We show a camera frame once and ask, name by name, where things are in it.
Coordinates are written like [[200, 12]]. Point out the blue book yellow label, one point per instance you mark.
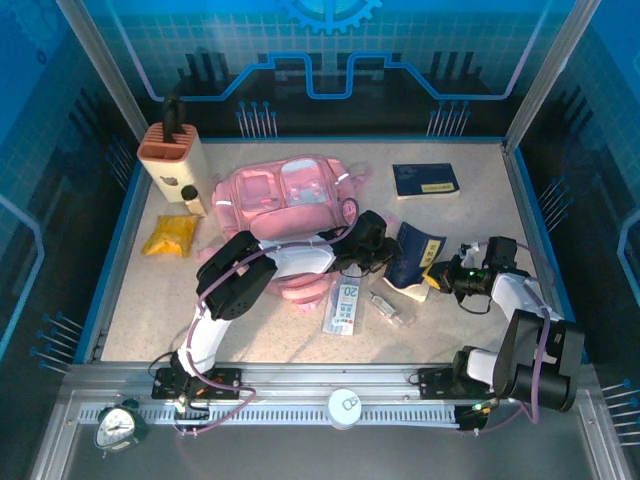
[[425, 180], [410, 260]]

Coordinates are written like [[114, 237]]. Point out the clear packaged glue stick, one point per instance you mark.
[[387, 306]]

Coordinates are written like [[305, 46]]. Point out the packaged ruler set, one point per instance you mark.
[[345, 310]]

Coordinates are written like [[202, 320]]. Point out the pink student backpack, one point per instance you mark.
[[260, 210]]

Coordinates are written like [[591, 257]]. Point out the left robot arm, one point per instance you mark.
[[300, 257]]

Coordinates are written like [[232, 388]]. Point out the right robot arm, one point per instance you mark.
[[510, 295]]

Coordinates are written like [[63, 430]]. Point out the yellow snack bag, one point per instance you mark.
[[170, 235]]

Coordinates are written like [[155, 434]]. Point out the small black controller board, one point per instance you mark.
[[475, 417], [192, 410]]

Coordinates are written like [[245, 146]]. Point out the silver tin can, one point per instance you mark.
[[345, 407]]

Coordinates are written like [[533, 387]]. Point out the grey aluminium front platform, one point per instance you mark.
[[320, 450]]

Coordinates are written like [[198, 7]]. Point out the cream knife block orange top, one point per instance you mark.
[[170, 170]]

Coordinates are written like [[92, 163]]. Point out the green alarm clock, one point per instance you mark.
[[117, 427]]

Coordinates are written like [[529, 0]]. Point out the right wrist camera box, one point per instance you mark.
[[467, 251]]

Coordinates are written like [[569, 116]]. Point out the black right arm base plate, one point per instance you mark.
[[435, 382]]

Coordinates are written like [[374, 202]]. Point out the slotted aluminium rail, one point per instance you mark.
[[280, 415]]

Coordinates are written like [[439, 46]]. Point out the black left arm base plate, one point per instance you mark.
[[225, 382]]

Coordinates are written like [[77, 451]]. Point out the aluminium frame post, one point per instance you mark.
[[550, 65], [100, 60]]

